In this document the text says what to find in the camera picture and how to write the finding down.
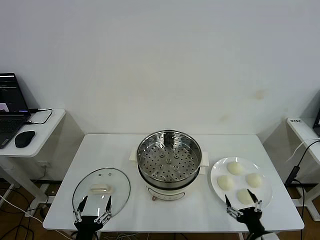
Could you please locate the black cable with adapter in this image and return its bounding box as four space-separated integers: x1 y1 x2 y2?
285 140 320 185

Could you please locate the white cable bundle under table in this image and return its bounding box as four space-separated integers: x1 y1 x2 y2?
103 232 141 240

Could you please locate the black open laptop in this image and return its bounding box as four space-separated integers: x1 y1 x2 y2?
0 72 32 150

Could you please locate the white steamed baozi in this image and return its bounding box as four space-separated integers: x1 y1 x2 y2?
226 161 244 175
236 188 256 205
216 174 235 190
245 172 264 188

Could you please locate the white side table with laptop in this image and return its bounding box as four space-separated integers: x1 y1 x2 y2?
0 108 66 208

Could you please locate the cream electric cooker pot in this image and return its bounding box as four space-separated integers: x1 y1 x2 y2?
128 146 210 202

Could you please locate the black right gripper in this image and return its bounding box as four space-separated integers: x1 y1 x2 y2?
224 188 266 236

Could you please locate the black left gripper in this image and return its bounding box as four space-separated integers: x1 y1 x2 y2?
72 195 113 240

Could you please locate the round glass pot lid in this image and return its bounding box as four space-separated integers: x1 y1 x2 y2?
72 167 132 220

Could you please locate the black laptop cable with plugs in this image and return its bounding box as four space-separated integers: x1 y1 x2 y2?
23 108 54 125

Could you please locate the black computer mouse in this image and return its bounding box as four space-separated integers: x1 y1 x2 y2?
14 130 36 148

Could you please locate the perforated stainless steamer basket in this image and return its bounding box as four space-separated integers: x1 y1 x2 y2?
136 129 202 187

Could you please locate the white power cable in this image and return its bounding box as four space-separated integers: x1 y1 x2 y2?
286 136 320 163

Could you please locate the white floor cable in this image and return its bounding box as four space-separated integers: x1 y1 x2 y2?
0 194 43 223

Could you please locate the round white plate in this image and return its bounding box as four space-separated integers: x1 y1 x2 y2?
210 156 274 213

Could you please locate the white side table with label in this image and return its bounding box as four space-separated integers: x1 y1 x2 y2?
286 116 320 222

